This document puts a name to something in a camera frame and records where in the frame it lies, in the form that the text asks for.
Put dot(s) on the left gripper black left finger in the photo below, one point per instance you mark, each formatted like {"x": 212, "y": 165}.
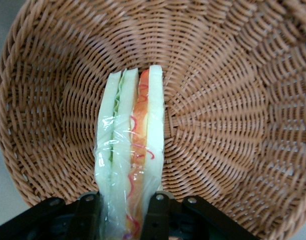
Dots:
{"x": 88, "y": 215}

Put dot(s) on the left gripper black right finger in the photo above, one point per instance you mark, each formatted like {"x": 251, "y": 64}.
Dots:
{"x": 157, "y": 217}

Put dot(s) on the triangle sandwich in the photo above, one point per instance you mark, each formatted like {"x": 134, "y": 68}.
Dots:
{"x": 152, "y": 125}

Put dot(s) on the round brown wicker basket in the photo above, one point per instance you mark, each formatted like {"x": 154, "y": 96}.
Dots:
{"x": 218, "y": 100}

